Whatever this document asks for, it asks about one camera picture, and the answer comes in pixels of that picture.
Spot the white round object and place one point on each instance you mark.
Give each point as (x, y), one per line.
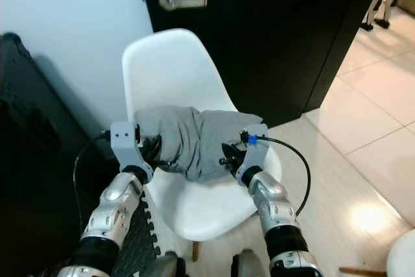
(402, 257)

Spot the grey pillow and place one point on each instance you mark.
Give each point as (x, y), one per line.
(198, 137)

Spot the thin wooden stick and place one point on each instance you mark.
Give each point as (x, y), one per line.
(363, 270)

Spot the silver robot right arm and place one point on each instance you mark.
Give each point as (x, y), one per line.
(275, 212)

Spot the black foam floor mat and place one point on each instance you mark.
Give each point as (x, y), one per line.
(136, 244)

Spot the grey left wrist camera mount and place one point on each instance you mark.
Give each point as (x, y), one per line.
(126, 144)

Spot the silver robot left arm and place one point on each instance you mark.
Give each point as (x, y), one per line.
(113, 215)

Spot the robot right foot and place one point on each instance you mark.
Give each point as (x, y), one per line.
(248, 264)

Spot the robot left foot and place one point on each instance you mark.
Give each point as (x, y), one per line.
(168, 266)

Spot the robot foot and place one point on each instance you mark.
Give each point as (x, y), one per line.
(248, 264)
(168, 266)

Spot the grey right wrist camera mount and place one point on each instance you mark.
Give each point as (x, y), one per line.
(253, 154)

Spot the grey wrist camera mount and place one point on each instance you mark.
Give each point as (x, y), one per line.
(126, 144)
(253, 154)

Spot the white plastic shell chair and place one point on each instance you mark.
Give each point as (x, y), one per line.
(172, 72)

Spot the black door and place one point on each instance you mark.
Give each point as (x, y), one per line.
(272, 37)

